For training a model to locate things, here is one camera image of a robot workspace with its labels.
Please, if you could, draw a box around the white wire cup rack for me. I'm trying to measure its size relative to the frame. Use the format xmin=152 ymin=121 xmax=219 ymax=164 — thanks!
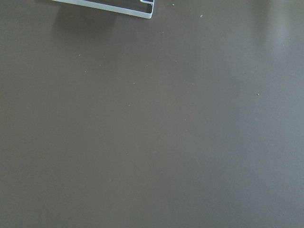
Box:
xmin=54 ymin=0 xmax=155 ymax=19

